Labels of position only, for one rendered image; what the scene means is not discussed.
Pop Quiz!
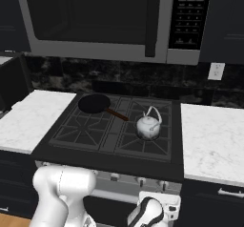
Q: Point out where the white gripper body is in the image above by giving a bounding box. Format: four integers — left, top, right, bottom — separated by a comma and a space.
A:
138, 191, 182, 206

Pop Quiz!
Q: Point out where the white marbled kettle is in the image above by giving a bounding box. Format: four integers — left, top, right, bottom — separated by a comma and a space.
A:
135, 105, 163, 141

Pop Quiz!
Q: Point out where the black gas stove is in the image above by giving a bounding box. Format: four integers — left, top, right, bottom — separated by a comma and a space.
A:
30, 92, 185, 196

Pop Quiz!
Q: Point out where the dark blue drawer front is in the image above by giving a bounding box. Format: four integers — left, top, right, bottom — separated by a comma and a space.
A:
177, 178, 244, 227

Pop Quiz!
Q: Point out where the black oven door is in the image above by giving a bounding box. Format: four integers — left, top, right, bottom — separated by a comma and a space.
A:
83, 195, 140, 227

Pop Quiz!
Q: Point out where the black frying pan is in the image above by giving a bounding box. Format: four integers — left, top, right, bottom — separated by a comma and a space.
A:
77, 93, 130, 122

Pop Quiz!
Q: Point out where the dark blue base cupboard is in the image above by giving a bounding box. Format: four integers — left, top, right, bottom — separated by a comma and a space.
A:
0, 149, 41, 219

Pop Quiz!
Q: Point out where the silver microwave oven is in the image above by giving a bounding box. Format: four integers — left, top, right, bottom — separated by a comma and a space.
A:
13, 0, 214, 67

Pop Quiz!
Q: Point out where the black boxy appliance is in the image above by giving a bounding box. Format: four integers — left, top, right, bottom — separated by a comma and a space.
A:
0, 52, 34, 112

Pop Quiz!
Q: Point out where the microwave door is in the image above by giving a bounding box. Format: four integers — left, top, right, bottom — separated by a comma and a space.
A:
13, 0, 175, 64

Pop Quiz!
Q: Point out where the silver oven door handle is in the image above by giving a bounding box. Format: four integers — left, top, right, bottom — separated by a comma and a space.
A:
91, 188, 141, 205

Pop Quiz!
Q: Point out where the silver drawer handle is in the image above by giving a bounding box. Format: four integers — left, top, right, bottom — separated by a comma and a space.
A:
217, 187, 244, 199

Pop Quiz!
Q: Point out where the white wall outlet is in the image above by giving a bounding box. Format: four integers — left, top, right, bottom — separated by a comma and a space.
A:
207, 62, 226, 82

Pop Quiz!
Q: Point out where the dark blue wall cupboard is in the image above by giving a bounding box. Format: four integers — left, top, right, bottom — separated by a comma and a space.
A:
0, 0, 31, 52
198, 0, 244, 66

